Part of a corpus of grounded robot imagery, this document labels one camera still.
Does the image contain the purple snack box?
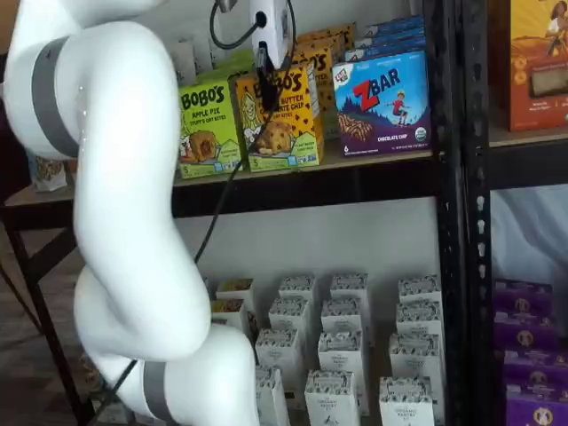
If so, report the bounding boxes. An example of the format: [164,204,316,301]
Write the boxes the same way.
[494,279,554,316]
[494,310,556,351]
[505,385,568,426]
[503,348,568,391]

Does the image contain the orange snack box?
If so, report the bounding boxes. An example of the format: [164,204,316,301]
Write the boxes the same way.
[508,0,568,133]

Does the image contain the long black gripper cable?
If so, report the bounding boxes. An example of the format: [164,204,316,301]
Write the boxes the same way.
[95,0,298,409]

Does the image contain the orange label granola bag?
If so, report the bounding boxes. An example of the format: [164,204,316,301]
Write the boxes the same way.
[26,150,79,193]

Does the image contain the wooden shelf board with boxes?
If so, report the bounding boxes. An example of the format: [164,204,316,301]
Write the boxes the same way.
[203,274,445,426]

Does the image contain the short black camera cable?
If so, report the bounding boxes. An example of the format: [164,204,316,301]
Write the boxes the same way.
[209,6,267,49]

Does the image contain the orange Bobo's peanut butter box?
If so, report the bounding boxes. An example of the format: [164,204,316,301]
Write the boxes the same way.
[296,31,346,57]
[234,61,325,174]
[290,46,335,143]
[326,21,357,45]

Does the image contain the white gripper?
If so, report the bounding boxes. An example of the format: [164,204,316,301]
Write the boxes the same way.
[250,0,296,106]

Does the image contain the black metal shelf rack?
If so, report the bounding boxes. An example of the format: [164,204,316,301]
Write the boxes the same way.
[0,0,469,426]
[461,0,568,426]

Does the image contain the green Bobo's apple pie box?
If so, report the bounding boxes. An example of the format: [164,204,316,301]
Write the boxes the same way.
[212,48,255,66]
[177,79,245,179]
[201,59,255,85]

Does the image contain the yellow white granola box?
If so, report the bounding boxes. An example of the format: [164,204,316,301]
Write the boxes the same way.
[216,278,255,307]
[209,299,248,332]

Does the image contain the wooden shelf board with snacks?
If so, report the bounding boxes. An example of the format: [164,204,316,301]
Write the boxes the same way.
[0,148,445,209]

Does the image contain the white botanical print box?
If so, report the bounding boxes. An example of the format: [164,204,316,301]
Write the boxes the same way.
[319,297,363,336]
[268,296,311,338]
[395,301,443,338]
[397,274,441,307]
[317,330,364,378]
[255,327,299,378]
[330,272,369,305]
[278,274,317,307]
[304,368,359,426]
[253,366,292,426]
[389,332,444,383]
[378,375,434,426]

